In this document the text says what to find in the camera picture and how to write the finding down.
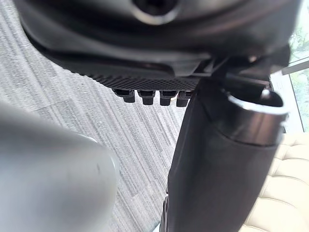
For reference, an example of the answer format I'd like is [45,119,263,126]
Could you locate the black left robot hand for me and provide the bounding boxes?
[12,0,301,232]

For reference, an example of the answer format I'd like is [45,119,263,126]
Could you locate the silver robot leg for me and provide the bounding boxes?
[0,100,121,232]

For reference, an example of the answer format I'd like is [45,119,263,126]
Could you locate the cream tufted leather sofa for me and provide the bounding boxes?
[239,132,309,232]

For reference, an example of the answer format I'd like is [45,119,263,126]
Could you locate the glass window with frame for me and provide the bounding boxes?
[270,14,309,134]

